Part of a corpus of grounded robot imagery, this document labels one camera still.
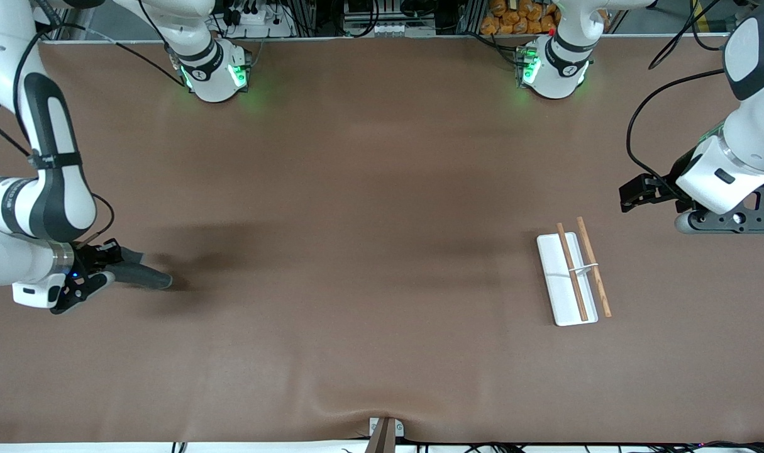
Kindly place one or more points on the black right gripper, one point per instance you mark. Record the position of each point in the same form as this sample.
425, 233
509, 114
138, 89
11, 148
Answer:
94, 257

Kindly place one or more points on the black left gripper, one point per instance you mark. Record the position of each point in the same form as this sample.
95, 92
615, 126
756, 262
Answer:
661, 189

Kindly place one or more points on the dark grey towel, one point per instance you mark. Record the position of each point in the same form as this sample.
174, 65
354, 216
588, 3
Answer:
146, 277

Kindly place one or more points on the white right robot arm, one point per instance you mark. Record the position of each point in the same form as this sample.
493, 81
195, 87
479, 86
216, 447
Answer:
55, 189

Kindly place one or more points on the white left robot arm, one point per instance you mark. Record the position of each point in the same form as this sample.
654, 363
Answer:
746, 138

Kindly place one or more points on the wooden rack rod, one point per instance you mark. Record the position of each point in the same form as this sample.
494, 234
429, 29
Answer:
567, 251
602, 292

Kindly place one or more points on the white towel rack base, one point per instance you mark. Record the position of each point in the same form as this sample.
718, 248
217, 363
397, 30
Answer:
554, 277

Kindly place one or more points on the pile of orange buns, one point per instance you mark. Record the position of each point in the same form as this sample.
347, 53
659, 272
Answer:
514, 19

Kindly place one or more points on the brown table mat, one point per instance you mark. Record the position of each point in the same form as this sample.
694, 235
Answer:
356, 220

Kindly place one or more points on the white power strip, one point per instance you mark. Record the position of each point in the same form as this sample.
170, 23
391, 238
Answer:
256, 19

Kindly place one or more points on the white connector block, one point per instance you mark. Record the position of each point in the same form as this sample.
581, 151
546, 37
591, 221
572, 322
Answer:
388, 28

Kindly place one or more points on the aluminium frame profile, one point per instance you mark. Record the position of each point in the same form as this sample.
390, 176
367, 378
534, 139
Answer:
73, 25

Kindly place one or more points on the metal bracket with brown post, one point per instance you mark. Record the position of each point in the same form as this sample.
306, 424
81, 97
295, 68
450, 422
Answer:
385, 437

